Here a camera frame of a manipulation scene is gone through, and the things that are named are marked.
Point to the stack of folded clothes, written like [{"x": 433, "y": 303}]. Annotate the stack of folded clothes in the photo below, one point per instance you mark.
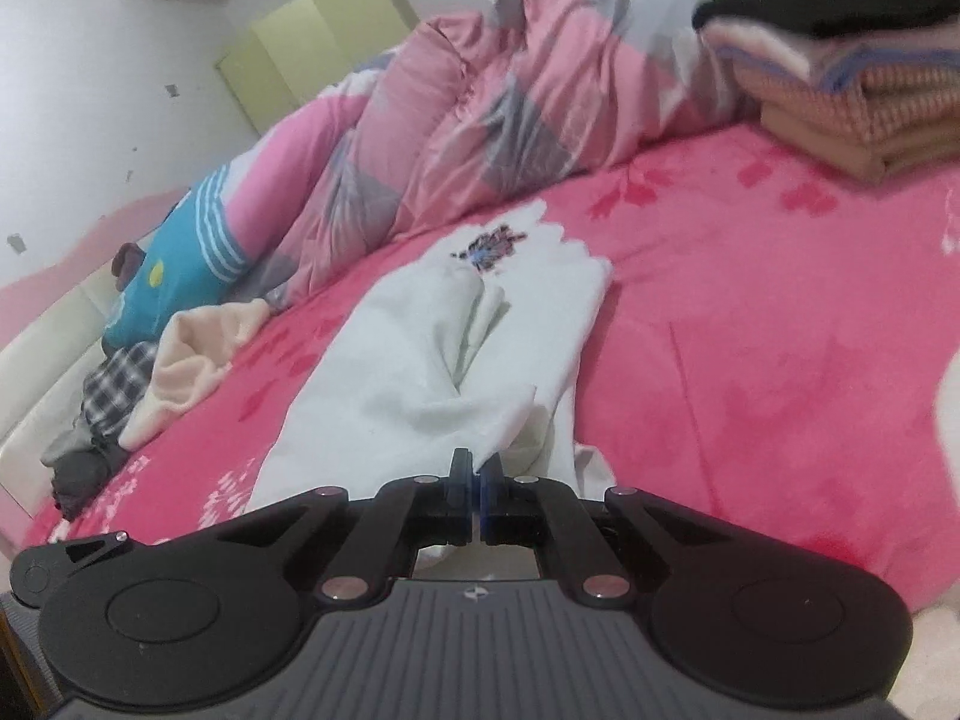
[{"x": 862, "y": 120}]

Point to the black folded garment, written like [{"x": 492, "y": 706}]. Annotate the black folded garment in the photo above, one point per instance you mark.
[{"x": 825, "y": 4}]

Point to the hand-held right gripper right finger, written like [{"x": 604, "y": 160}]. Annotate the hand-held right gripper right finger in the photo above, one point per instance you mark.
[{"x": 491, "y": 502}]

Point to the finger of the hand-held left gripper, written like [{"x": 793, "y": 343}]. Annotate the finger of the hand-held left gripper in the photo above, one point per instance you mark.
[{"x": 120, "y": 541}]

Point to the cream fleece garment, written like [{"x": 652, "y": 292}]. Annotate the cream fleece garment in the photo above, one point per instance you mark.
[{"x": 187, "y": 360}]

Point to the lilac folded garment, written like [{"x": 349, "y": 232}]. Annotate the lilac folded garment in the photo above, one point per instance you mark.
[{"x": 862, "y": 64}]

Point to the pale yellow wardrobe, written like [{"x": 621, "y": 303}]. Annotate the pale yellow wardrobe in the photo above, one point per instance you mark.
[{"x": 300, "y": 52}]

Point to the white fluffy cloth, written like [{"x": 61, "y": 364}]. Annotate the white fluffy cloth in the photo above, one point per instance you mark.
[{"x": 934, "y": 660}]

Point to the dark maroon plush toy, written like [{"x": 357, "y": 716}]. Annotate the dark maroon plush toy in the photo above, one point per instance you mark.
[{"x": 127, "y": 262}]

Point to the pink grey quilt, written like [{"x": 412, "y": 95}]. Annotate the pink grey quilt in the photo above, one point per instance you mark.
[{"x": 525, "y": 90}]

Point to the blue pink cartoon pillow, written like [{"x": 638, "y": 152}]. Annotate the blue pink cartoon pillow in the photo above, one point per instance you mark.
[{"x": 195, "y": 247}]

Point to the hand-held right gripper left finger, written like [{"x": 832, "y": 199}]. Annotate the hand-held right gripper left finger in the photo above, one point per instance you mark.
[{"x": 459, "y": 502}]

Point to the pink headboard frame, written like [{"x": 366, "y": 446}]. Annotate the pink headboard frame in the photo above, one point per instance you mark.
[{"x": 67, "y": 255}]

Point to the pink floral blanket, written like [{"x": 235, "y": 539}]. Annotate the pink floral blanket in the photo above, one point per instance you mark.
[{"x": 750, "y": 315}]

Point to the dark grey garment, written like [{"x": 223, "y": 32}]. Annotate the dark grey garment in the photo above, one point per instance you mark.
[{"x": 79, "y": 472}]

